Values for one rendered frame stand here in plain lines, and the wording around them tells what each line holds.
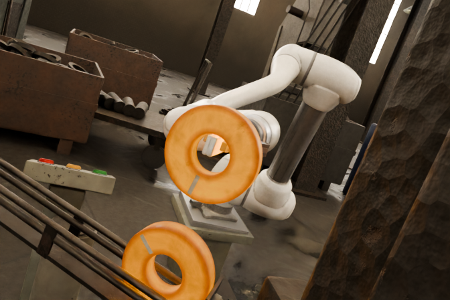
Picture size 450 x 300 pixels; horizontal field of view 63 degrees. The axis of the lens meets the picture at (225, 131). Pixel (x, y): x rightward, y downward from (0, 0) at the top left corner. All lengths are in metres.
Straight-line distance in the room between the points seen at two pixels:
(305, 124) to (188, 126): 0.90
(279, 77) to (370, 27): 2.71
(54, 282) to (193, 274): 0.56
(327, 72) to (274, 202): 0.60
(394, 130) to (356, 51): 3.48
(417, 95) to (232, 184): 0.35
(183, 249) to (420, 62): 0.43
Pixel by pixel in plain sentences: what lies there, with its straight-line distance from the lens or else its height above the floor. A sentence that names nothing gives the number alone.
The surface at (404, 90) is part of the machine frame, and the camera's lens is 0.28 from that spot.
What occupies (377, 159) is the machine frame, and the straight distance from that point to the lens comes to 0.28.
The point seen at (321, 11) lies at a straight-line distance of 6.07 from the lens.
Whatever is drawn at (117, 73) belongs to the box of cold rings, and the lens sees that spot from 4.31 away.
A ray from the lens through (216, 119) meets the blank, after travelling 0.55.
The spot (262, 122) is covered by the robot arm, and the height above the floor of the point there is 0.95.
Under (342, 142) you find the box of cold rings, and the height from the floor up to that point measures 0.58.
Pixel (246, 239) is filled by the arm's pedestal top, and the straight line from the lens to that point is 1.68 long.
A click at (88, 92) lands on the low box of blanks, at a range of 2.78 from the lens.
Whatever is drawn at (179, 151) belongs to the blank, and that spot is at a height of 0.89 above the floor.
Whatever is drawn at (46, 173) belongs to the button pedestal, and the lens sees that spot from 1.12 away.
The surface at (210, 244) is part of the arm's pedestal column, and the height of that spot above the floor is 0.26.
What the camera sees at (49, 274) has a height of 0.40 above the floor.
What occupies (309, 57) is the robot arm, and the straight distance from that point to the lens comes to 1.34.
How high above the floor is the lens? 1.06
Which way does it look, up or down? 11 degrees down
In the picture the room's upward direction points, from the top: 19 degrees clockwise
